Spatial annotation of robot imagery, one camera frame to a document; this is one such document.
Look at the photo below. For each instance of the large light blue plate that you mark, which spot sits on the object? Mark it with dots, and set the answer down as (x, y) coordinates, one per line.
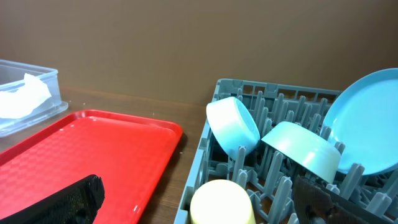
(364, 119)

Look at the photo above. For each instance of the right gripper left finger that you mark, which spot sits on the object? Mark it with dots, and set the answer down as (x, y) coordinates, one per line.
(76, 204)

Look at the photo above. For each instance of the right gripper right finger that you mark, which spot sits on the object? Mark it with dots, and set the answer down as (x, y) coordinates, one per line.
(313, 203)

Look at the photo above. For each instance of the grey dishwasher rack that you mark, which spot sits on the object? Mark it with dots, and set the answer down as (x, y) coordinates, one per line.
(267, 174)

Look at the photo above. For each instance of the clear plastic waste bin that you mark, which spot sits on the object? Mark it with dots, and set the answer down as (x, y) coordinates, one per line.
(12, 78)

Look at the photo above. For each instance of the light blue bowl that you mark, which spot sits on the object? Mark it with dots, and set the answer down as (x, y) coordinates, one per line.
(232, 125)

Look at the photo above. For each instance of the yellow plastic cup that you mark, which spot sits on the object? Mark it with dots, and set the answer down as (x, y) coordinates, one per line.
(221, 202)

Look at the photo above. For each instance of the mint green bowl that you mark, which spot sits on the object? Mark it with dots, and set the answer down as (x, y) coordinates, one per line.
(306, 148)

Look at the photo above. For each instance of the red serving tray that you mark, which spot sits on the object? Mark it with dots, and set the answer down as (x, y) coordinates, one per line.
(129, 153)

